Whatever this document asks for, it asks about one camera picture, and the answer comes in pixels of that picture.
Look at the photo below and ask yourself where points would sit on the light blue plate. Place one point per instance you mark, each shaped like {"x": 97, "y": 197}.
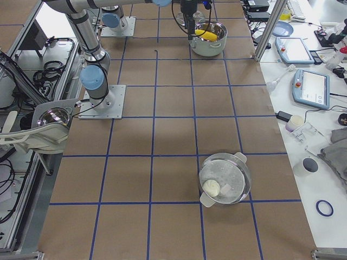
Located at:
{"x": 282, "y": 29}

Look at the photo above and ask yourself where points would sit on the white paper cup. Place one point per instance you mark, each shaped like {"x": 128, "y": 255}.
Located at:
{"x": 294, "y": 122}

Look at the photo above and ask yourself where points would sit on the pale green electric pot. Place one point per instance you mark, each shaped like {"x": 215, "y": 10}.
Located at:
{"x": 206, "y": 48}

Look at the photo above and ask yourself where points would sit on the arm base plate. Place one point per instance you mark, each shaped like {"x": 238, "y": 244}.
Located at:
{"x": 128, "y": 32}
{"x": 110, "y": 108}

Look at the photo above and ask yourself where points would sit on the steel steamer pot with bun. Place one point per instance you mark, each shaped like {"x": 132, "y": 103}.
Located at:
{"x": 232, "y": 174}

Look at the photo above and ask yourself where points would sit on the white spray bottle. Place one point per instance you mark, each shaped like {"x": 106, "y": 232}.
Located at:
{"x": 337, "y": 58}

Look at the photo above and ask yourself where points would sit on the aluminium frame post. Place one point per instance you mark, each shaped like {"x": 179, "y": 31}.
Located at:
{"x": 274, "y": 17}

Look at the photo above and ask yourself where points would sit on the white steamed bun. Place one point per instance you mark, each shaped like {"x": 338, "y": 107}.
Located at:
{"x": 211, "y": 187}

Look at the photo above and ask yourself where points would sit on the yellow toy corn cob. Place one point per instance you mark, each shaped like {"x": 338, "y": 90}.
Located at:
{"x": 206, "y": 35}

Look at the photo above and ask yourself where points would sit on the lower blue teach pendant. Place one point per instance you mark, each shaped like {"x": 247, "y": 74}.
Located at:
{"x": 311, "y": 88}

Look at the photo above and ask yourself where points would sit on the blue teach pendant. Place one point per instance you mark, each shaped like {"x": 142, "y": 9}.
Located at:
{"x": 311, "y": 88}
{"x": 292, "y": 50}

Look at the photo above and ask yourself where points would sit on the steel bowl with yellow items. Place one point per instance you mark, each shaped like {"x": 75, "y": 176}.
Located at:
{"x": 56, "y": 114}

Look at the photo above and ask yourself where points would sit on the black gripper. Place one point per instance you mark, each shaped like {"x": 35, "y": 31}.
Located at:
{"x": 187, "y": 6}

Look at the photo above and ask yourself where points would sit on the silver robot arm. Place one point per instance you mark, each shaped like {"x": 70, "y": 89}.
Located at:
{"x": 113, "y": 17}
{"x": 94, "y": 76}

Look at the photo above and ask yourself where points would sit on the grey cloth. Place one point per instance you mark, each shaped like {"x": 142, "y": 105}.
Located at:
{"x": 334, "y": 155}

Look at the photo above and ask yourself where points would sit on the white mug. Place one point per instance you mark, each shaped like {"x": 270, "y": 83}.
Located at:
{"x": 305, "y": 167}

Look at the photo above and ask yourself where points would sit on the upper blue teach pendant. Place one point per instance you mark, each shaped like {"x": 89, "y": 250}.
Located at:
{"x": 292, "y": 50}

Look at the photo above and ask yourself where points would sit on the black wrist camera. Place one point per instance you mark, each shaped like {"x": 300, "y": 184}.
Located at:
{"x": 207, "y": 4}

